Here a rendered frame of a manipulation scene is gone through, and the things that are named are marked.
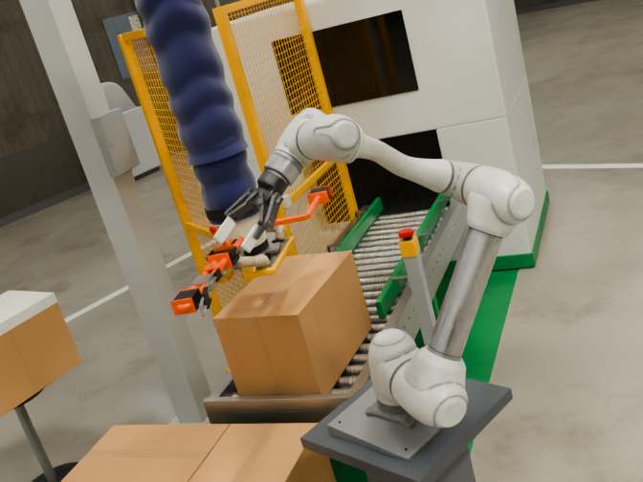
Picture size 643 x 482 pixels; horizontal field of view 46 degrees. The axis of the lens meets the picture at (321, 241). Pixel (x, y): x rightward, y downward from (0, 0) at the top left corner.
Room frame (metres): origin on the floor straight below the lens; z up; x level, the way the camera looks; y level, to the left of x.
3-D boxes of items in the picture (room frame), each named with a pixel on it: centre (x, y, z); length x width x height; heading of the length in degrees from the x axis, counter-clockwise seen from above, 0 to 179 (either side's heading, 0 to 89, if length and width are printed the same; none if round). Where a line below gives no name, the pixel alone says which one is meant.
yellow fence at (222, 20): (4.47, -0.04, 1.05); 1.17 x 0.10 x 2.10; 154
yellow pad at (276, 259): (2.80, 0.20, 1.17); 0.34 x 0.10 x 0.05; 164
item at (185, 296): (2.25, 0.46, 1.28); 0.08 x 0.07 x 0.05; 164
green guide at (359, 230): (4.18, -0.07, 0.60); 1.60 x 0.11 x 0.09; 154
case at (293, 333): (3.02, 0.20, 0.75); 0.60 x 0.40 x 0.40; 152
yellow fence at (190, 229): (3.91, 0.56, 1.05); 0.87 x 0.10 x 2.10; 26
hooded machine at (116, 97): (11.49, 2.53, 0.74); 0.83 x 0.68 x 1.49; 131
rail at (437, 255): (3.60, -0.46, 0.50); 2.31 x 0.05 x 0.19; 154
